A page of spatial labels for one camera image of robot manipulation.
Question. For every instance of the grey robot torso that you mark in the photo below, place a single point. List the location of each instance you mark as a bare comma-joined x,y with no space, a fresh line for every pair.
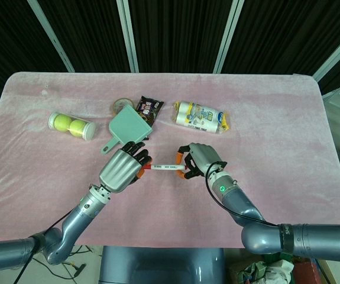
161,266

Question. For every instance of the white trash bag roll pack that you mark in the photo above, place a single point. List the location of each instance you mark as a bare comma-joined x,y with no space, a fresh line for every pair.
199,116

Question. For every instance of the red box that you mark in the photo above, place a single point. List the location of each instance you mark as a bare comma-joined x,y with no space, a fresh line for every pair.
307,270

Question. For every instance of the teal plastic dustpan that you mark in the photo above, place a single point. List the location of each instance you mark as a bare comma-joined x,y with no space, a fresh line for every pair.
128,124

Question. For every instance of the clear tennis ball tube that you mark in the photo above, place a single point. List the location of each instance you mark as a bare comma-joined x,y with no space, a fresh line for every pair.
90,130

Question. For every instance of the white double partition post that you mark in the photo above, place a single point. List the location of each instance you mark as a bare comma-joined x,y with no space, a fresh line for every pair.
128,35

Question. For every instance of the yellow tennis ball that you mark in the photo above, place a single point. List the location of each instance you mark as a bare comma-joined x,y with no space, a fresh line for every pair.
62,123
77,127

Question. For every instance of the dark snack packet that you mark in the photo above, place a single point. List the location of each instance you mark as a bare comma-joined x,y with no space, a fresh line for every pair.
149,109

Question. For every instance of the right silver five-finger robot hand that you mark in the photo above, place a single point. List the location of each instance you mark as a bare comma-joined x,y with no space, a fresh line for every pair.
203,155

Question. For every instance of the red marker cap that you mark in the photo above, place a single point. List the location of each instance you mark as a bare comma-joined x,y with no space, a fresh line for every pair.
147,167

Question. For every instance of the white marker pen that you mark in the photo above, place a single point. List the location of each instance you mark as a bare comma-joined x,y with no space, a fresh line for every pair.
166,167

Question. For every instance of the pink fleece tablecloth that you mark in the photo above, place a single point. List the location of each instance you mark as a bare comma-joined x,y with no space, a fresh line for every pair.
169,88

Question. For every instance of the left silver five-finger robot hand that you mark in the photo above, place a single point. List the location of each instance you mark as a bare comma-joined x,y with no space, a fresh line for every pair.
116,170

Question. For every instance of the crumpled cloth pile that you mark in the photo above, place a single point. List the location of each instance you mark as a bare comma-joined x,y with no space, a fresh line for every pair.
264,269

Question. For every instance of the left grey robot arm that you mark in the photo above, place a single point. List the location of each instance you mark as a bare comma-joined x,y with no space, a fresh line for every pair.
69,225

